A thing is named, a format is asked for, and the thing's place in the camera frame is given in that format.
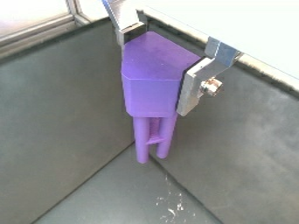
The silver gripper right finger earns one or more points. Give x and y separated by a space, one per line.
199 78

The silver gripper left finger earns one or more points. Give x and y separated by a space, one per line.
123 15

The purple three prong peg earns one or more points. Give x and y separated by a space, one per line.
153 66

